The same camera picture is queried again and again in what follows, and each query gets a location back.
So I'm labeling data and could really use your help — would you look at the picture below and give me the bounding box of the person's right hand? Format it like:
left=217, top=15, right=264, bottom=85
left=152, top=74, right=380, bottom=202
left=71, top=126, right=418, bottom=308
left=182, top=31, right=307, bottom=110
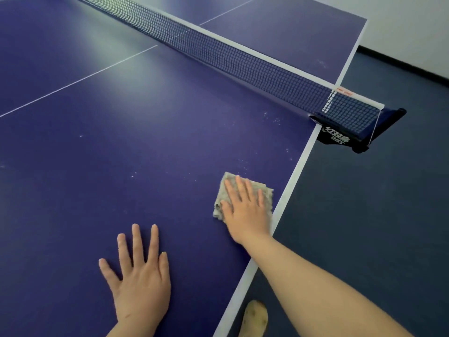
left=220, top=175, right=271, bottom=244

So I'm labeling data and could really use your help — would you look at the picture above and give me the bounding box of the person's left hand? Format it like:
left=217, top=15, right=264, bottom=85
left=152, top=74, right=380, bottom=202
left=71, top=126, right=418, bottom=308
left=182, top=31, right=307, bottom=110
left=98, top=223, right=172, bottom=327

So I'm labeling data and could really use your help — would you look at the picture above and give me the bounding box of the grey cleaning cloth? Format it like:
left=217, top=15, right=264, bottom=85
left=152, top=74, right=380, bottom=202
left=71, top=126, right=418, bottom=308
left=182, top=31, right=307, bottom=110
left=213, top=171, right=274, bottom=235

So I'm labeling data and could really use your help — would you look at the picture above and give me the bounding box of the person's left forearm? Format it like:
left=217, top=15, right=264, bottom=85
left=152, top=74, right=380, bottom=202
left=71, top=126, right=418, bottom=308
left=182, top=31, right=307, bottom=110
left=105, top=319, right=159, bottom=337

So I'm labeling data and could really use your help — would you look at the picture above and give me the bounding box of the person's right forearm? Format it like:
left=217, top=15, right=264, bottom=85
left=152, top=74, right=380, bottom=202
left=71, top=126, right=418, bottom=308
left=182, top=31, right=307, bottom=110
left=244, top=234, right=416, bottom=337

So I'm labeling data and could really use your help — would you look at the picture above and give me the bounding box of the blue table tennis table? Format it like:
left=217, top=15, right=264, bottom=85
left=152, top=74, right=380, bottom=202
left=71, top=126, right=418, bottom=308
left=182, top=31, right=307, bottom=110
left=0, top=0, right=368, bottom=337

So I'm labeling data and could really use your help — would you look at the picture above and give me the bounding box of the dark blue table tennis net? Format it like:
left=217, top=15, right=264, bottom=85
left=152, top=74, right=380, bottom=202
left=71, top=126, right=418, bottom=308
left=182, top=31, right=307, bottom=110
left=70, top=0, right=385, bottom=137

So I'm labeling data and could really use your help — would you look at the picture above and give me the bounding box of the cream right slipper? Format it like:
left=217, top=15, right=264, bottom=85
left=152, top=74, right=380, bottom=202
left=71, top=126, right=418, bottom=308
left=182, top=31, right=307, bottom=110
left=238, top=300, right=269, bottom=337

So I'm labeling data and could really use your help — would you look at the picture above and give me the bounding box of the black net post clamp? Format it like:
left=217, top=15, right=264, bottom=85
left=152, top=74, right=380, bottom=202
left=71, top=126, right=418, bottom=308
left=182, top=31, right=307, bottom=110
left=308, top=108, right=407, bottom=154

